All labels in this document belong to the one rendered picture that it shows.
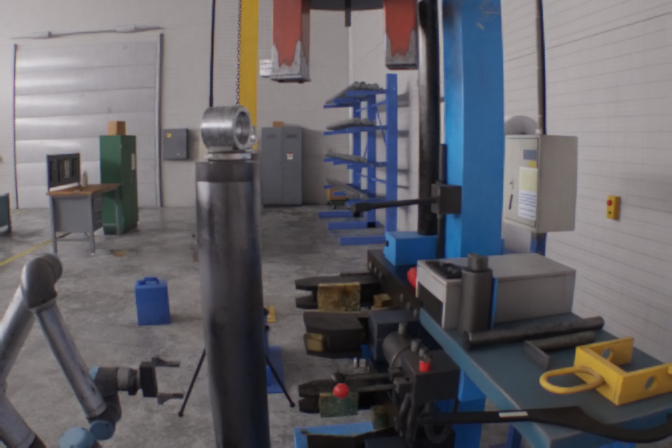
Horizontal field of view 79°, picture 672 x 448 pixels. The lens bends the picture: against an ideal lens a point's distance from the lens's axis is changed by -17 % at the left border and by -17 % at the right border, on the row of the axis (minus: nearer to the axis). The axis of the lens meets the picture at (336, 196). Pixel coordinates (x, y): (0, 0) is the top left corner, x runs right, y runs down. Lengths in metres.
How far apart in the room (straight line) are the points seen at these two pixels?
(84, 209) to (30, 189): 6.51
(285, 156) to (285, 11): 10.09
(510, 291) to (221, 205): 0.89
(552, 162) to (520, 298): 0.84
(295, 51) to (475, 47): 0.61
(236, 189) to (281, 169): 10.20
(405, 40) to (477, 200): 0.59
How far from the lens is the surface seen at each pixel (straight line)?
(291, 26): 1.69
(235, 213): 1.54
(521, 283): 1.33
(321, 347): 1.49
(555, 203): 2.06
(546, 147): 2.02
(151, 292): 4.26
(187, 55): 12.58
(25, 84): 13.86
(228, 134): 1.54
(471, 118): 1.66
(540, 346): 1.15
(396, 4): 1.63
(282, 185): 11.74
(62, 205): 7.46
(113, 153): 8.69
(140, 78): 12.68
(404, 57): 1.58
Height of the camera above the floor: 1.53
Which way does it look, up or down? 6 degrees down
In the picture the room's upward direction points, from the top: straight up
